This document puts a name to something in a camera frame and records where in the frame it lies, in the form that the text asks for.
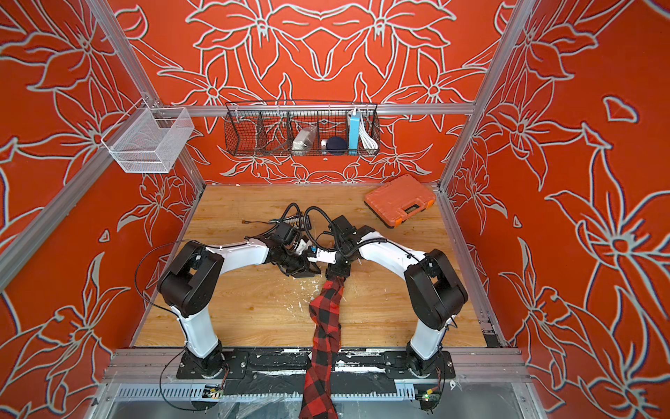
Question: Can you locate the silver pouch in basket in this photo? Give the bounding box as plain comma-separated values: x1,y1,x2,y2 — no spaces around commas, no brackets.
291,126,318,156

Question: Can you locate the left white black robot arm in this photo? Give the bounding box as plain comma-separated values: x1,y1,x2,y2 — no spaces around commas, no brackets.
156,203,321,378

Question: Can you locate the black wire wall basket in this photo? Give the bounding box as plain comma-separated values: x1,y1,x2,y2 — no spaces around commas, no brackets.
223,101,381,157

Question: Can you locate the orange plastic tool case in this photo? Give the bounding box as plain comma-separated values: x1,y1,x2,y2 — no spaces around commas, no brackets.
364,175,436,228

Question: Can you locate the red plaid sleeved forearm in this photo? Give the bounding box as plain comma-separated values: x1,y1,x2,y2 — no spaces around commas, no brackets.
298,276,345,418

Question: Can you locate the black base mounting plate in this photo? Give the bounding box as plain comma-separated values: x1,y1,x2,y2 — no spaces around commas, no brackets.
176,347,455,401

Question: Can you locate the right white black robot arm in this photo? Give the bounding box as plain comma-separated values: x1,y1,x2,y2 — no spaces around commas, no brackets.
305,206,469,377

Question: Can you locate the clear plastic wall bin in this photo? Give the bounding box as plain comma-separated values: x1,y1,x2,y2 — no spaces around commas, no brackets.
103,108,195,174

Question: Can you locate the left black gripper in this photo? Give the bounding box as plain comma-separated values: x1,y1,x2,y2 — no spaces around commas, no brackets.
279,249,323,278

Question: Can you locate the dark blue round object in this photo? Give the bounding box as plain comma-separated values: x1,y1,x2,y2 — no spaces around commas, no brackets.
326,136,348,155

